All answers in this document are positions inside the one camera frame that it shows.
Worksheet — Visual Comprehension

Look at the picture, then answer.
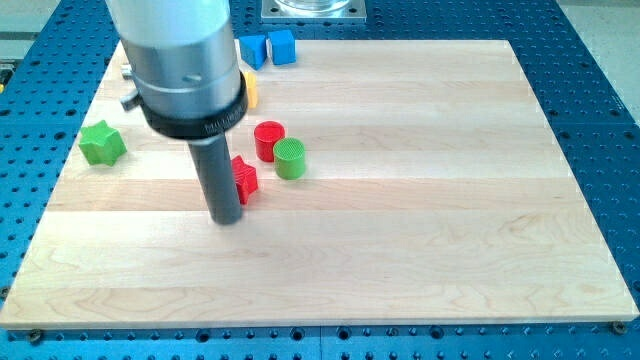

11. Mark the red star block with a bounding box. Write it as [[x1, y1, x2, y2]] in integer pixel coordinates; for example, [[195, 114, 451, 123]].
[[231, 155, 258, 205]]

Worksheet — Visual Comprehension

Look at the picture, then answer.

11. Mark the red cylinder block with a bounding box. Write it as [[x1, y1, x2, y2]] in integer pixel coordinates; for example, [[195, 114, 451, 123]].
[[254, 121, 286, 162]]

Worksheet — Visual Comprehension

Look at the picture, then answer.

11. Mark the blue triangular block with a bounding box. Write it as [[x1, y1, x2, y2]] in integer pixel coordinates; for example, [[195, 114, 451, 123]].
[[238, 34, 267, 70]]

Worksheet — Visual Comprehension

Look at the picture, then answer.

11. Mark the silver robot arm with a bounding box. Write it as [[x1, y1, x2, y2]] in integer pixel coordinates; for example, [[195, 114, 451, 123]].
[[106, 0, 248, 225]]

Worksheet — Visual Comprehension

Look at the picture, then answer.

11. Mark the green star block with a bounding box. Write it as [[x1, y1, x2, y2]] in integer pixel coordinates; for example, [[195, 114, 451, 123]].
[[78, 120, 127, 166]]

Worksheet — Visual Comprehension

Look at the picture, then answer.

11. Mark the yellow heart block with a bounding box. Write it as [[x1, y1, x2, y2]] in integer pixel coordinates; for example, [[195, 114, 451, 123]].
[[243, 71, 259, 109]]

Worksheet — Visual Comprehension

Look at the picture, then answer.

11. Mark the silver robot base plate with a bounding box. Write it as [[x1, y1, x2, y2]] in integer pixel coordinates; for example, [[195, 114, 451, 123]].
[[260, 0, 367, 23]]

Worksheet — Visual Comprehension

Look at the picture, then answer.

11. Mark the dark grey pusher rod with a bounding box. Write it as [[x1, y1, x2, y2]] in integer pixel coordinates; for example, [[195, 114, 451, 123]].
[[188, 134, 242, 225]]

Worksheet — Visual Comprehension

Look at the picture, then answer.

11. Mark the wooden board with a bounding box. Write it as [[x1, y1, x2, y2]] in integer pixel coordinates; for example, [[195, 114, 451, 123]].
[[1, 40, 639, 330]]

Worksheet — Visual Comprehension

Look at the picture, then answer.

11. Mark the green cylinder block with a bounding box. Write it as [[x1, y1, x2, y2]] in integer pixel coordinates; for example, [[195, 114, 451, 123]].
[[273, 137, 306, 180]]

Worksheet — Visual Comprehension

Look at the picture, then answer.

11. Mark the blue perforated table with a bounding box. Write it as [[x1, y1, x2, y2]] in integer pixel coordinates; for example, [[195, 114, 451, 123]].
[[1, 1, 639, 359]]

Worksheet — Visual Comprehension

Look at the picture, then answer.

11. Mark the blue cube block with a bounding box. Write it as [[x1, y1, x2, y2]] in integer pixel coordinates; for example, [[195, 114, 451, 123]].
[[268, 30, 297, 65]]

